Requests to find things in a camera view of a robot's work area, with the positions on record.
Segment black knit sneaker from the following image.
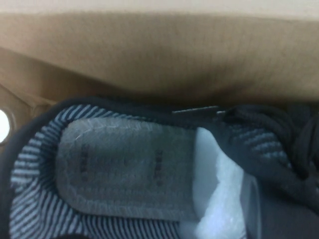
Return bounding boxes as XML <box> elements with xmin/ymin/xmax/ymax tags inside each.
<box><xmin>0</xmin><ymin>96</ymin><xmax>319</xmax><ymax>239</ymax></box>

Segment brown cardboard shoe box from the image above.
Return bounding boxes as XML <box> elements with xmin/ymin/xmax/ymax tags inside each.
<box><xmin>0</xmin><ymin>9</ymin><xmax>319</xmax><ymax>152</ymax></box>

